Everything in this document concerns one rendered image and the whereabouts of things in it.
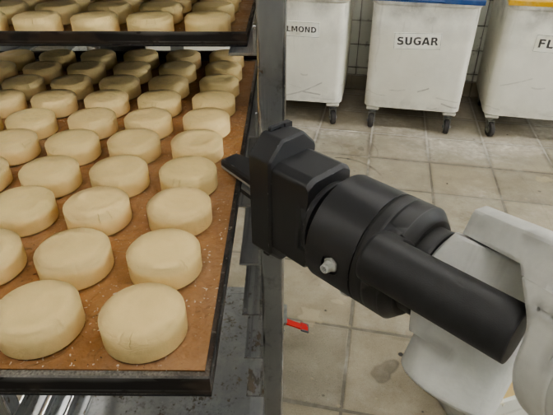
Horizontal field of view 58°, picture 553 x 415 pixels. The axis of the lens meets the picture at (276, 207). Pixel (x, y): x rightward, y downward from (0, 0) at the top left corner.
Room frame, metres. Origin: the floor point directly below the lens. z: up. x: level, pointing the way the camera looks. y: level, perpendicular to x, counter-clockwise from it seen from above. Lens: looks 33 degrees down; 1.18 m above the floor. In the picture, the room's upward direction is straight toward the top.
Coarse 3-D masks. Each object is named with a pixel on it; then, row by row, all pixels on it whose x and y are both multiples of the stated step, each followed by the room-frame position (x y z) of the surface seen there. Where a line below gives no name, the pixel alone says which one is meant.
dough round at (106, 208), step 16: (80, 192) 0.34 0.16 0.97; (96, 192) 0.34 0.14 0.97; (112, 192) 0.34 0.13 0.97; (64, 208) 0.32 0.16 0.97; (80, 208) 0.32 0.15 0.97; (96, 208) 0.32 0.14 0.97; (112, 208) 0.32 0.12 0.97; (128, 208) 0.33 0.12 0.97; (80, 224) 0.30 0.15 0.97; (96, 224) 0.30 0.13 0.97; (112, 224) 0.31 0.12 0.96
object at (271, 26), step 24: (264, 0) 0.50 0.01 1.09; (264, 24) 0.50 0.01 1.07; (264, 48) 0.50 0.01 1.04; (264, 72) 0.50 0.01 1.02; (264, 96) 0.50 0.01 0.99; (264, 120) 0.50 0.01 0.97; (264, 264) 0.50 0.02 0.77; (264, 288) 0.50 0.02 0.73; (264, 312) 0.50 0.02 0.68; (264, 336) 0.50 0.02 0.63; (264, 360) 0.50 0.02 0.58; (264, 384) 0.50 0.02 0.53; (264, 408) 0.50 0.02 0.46
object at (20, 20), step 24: (0, 0) 0.69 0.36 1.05; (24, 0) 0.66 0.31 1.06; (48, 0) 0.72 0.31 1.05; (72, 0) 0.66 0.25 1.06; (96, 0) 0.72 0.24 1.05; (120, 0) 0.64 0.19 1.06; (144, 0) 0.72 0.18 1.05; (168, 0) 0.66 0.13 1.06; (192, 0) 0.72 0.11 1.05; (216, 0) 0.64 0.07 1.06; (240, 0) 0.73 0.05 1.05; (0, 24) 0.56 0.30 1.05; (24, 24) 0.54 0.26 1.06; (48, 24) 0.55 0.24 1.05; (72, 24) 0.55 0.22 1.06; (96, 24) 0.54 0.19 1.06; (120, 24) 0.61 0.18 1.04; (144, 24) 0.54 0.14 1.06; (168, 24) 0.55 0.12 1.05; (192, 24) 0.55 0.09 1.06; (216, 24) 0.54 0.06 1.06; (240, 24) 0.61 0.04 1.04
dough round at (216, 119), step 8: (192, 112) 0.51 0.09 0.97; (200, 112) 0.50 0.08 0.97; (208, 112) 0.50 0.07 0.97; (216, 112) 0.50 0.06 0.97; (224, 112) 0.50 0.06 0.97; (184, 120) 0.49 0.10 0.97; (192, 120) 0.48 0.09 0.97; (200, 120) 0.48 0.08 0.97; (208, 120) 0.48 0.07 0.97; (216, 120) 0.48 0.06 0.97; (224, 120) 0.49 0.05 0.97; (184, 128) 0.48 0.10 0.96; (192, 128) 0.47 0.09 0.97; (200, 128) 0.47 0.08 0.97; (208, 128) 0.47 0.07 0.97; (216, 128) 0.48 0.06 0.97; (224, 128) 0.48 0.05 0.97; (224, 136) 0.48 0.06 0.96
